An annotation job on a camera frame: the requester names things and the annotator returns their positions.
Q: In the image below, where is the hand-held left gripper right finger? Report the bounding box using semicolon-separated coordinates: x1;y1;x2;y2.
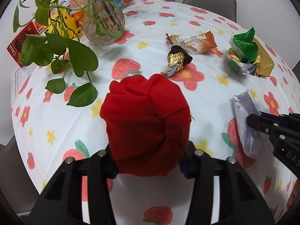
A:
179;141;276;225

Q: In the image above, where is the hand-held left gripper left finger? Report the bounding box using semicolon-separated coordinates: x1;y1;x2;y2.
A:
30;144;118;225

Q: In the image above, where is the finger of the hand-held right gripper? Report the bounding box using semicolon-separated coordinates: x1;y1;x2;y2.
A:
246;114;282;139
260;112;300;132

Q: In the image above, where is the white paper receipt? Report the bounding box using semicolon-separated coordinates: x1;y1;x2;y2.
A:
232;90;264;158

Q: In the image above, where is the red cloth bag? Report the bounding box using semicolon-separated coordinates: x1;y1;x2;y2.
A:
100;74;191;177

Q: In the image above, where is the gold triangular box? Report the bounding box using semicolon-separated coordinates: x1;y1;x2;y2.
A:
253;37;275;78

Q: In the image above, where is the green foil snack wrapper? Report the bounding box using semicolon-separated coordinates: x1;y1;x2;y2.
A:
226;26;261;76

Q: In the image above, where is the clear orange candy wrapper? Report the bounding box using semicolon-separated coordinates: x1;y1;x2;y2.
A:
166;31;217;54

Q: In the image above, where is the gold foil chocolate wrapper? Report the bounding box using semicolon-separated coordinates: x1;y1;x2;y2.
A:
160;46;193;78

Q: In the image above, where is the green pothos plant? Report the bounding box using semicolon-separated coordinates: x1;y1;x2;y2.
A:
13;0;141;108

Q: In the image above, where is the glass vase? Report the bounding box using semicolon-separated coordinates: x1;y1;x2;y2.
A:
78;0;126;46

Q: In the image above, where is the yellow plush toy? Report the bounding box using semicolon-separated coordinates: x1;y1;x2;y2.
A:
44;8;84;39

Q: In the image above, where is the red gift box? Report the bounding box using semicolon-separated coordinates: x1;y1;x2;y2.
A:
7;21;48;69

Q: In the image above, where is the strawberry flower print tablecloth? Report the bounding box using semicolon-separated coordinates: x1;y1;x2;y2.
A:
10;0;300;225

